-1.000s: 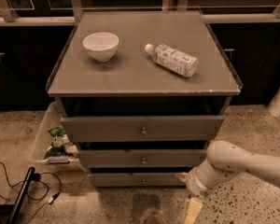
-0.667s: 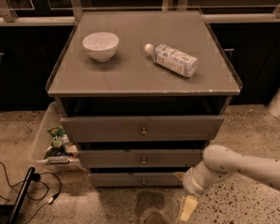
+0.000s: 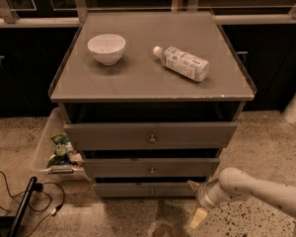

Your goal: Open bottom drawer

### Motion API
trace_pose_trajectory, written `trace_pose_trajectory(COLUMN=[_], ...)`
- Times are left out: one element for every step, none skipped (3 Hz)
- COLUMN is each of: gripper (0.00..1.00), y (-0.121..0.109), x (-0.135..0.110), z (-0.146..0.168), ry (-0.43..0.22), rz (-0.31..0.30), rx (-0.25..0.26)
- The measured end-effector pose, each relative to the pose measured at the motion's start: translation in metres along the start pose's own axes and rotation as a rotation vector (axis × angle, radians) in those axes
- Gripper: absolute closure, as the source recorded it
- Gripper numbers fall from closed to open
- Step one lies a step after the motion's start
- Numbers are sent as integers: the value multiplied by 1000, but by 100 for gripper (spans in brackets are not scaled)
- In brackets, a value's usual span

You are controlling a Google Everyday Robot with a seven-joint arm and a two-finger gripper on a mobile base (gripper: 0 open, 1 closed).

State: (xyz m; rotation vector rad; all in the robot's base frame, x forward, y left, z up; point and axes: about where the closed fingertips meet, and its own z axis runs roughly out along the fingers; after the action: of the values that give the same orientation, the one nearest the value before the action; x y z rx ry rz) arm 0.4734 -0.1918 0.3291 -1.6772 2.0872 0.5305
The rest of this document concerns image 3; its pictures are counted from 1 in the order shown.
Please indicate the grey bottom drawer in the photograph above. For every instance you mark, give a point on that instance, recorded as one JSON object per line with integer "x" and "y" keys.
{"x": 144, "y": 190}

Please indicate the grey wooden drawer cabinet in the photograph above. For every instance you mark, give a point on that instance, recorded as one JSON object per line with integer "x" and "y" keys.
{"x": 139, "y": 88}

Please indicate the grey top drawer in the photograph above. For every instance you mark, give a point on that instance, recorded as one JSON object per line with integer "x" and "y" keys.
{"x": 149, "y": 136}

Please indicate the clear plastic water bottle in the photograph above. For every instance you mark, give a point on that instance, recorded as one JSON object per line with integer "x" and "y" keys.
{"x": 182, "y": 62}

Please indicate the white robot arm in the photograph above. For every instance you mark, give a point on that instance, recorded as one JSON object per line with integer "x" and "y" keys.
{"x": 233, "y": 184}

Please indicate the metal railing frame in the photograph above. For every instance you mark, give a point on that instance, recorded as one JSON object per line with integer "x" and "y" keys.
{"x": 74, "y": 12}

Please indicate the grey drawer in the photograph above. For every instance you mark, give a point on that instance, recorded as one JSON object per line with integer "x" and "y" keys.
{"x": 144, "y": 190}
{"x": 149, "y": 136}
{"x": 151, "y": 167}

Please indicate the green snack packet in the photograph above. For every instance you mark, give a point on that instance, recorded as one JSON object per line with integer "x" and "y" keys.
{"x": 62, "y": 152}

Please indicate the white ceramic bowl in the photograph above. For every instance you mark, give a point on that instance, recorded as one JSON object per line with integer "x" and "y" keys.
{"x": 107, "y": 49}

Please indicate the grey middle drawer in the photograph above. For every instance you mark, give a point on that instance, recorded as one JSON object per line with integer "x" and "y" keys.
{"x": 151, "y": 167}

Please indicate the black flat bar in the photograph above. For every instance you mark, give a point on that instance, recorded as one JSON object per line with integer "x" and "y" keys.
{"x": 22, "y": 207}

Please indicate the clear plastic storage bin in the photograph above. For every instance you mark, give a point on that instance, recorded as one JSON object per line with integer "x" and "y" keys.
{"x": 45, "y": 149}

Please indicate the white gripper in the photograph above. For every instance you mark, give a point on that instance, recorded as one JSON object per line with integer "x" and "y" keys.
{"x": 203, "y": 195}

